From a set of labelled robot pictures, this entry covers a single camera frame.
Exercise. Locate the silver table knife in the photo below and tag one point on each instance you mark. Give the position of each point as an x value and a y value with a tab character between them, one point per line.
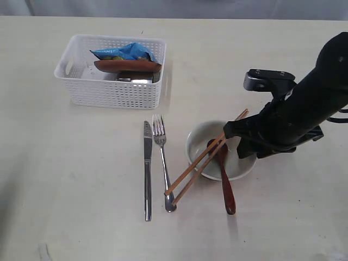
147	171

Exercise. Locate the wooden chopstick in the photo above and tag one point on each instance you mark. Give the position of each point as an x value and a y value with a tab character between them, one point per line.
220	137
198	170

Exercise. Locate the white speckled ceramic bowl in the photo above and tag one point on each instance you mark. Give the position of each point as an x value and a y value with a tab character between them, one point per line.
234	166

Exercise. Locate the brown wooden plate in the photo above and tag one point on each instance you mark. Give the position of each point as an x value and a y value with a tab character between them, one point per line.
115	66

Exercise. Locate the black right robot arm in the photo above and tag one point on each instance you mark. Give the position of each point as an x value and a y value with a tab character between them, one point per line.
326	84

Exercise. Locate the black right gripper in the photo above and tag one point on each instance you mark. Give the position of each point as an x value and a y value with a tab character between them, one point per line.
283	126

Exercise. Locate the silver metal fork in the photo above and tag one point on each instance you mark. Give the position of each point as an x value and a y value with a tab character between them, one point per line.
159	135

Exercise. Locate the white perforated plastic basket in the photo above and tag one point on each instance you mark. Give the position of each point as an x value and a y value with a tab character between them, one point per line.
91	87

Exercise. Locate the blue cloth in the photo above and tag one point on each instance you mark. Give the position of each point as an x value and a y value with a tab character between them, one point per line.
132	51

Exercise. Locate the brown wooden spoon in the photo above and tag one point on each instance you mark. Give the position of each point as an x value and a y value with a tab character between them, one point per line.
229	199

